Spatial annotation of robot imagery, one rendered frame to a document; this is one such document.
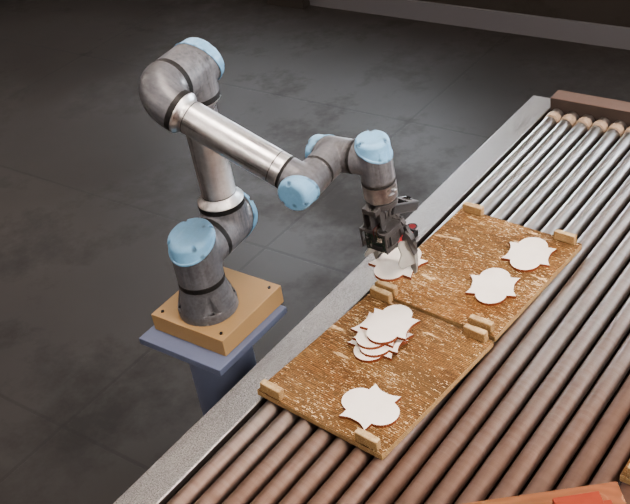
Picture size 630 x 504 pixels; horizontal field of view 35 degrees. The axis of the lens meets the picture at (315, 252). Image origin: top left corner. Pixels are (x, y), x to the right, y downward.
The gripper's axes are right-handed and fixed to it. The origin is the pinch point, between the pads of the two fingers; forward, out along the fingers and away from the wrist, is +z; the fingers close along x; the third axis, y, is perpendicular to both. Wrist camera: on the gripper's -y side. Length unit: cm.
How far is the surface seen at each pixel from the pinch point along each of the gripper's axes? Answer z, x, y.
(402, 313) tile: 8.4, 4.8, 7.0
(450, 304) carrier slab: 12.5, 10.3, -4.4
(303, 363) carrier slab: 10.5, -7.3, 29.4
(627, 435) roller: 13, 62, 12
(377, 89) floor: 120, -188, -232
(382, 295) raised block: 10.0, -4.1, 2.5
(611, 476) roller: 13, 63, 23
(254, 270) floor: 111, -140, -75
